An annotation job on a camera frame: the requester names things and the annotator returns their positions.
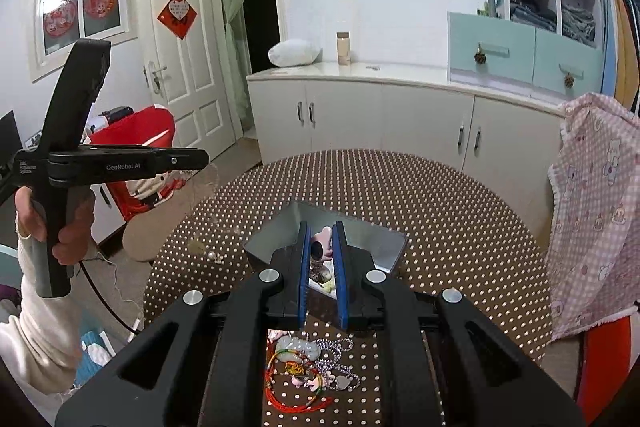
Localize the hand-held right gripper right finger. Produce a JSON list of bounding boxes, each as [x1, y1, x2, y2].
[[332, 221, 586, 427]]

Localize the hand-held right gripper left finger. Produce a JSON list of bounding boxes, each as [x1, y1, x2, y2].
[[55, 219, 311, 427]]

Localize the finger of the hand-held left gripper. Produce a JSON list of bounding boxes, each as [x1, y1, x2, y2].
[[150, 148, 210, 178]]

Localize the pink charm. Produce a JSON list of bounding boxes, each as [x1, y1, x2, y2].
[[311, 227, 335, 260]]

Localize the grey metal tin box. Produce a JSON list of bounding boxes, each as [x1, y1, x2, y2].
[[243, 200, 411, 288]]

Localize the pale jade pendant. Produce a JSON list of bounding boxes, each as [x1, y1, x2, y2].
[[277, 334, 321, 362]]

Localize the colourful bead bracelet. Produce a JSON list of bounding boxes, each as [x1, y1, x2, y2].
[[287, 361, 337, 392]]

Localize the silver ball chain necklace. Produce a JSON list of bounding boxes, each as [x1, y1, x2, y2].
[[300, 338, 362, 393]]

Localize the person's left forearm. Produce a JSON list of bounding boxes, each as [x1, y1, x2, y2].
[[0, 217, 98, 395]]

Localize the person's left hand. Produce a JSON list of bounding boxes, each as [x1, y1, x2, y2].
[[14, 187, 98, 267]]

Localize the white panel door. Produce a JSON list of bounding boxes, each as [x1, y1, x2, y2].
[[135, 0, 238, 162]]

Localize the red window paper-cut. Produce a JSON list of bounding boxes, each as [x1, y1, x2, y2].
[[44, 2, 78, 38], [84, 0, 118, 18]]

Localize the white framed window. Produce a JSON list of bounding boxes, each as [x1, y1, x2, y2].
[[35, 0, 136, 68]]

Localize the white side cabinet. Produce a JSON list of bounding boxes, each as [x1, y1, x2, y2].
[[75, 122, 128, 248]]

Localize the red diamond door decoration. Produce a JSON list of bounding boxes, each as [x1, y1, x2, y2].
[[157, 0, 198, 40]]

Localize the white stuffed bag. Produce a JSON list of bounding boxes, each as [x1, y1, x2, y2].
[[268, 38, 322, 68]]

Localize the green curtain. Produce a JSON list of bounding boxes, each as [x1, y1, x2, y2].
[[218, 0, 273, 142]]

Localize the white low cabinet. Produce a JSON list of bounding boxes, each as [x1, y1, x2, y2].
[[246, 61, 568, 233]]

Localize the blue patterned cloth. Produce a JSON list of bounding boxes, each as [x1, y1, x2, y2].
[[75, 312, 118, 378]]

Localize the pink checked bear cloth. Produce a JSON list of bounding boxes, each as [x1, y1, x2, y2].
[[544, 93, 640, 343]]

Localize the teal drawer unit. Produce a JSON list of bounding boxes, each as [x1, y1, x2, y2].
[[447, 11, 618, 100]]

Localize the red plastic item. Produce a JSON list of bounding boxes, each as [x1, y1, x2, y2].
[[575, 307, 640, 427]]

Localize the folded blue jeans stack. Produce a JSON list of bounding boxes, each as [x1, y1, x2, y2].
[[510, 0, 557, 32]]

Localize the folded grey clothes stack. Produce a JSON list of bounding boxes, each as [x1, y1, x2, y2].
[[561, 4, 597, 42]]

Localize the row of hanging clothes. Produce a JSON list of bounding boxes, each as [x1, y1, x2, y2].
[[600, 0, 640, 118]]

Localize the metal door handle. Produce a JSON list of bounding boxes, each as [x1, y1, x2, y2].
[[143, 61, 168, 94]]

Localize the black cable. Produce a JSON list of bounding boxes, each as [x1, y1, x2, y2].
[[80, 257, 141, 338]]

